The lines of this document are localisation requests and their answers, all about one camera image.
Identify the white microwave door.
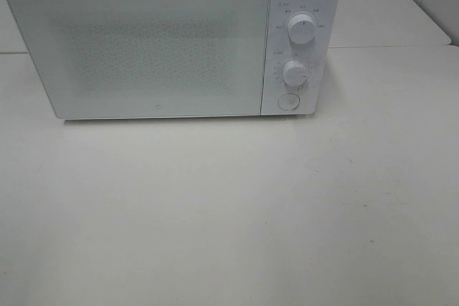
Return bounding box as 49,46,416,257
7,0,269,120

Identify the round door release button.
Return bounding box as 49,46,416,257
278,93,301,111

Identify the white upper power knob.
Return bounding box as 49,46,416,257
286,11,317,44

